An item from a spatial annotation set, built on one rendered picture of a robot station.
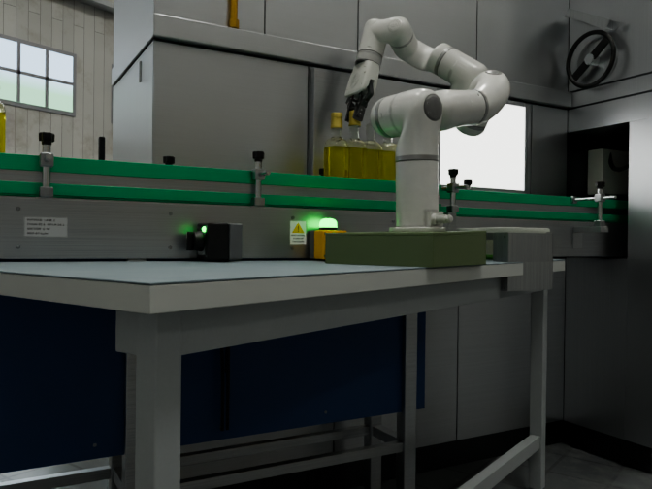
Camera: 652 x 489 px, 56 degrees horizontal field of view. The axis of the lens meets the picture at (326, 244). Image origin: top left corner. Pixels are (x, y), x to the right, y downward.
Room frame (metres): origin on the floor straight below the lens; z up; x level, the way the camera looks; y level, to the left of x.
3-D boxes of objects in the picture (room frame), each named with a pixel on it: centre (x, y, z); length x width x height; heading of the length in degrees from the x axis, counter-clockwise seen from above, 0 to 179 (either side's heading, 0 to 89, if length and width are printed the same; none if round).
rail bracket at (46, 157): (1.21, 0.55, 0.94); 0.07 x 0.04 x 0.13; 29
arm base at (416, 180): (1.35, -0.21, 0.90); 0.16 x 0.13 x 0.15; 49
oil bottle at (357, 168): (1.76, -0.08, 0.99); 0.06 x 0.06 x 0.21; 29
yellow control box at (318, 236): (1.50, -0.01, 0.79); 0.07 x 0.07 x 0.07; 29
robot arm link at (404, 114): (1.36, -0.19, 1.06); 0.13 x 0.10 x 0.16; 38
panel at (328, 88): (2.06, -0.35, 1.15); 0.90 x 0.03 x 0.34; 119
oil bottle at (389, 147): (1.81, -0.18, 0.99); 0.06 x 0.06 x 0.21; 29
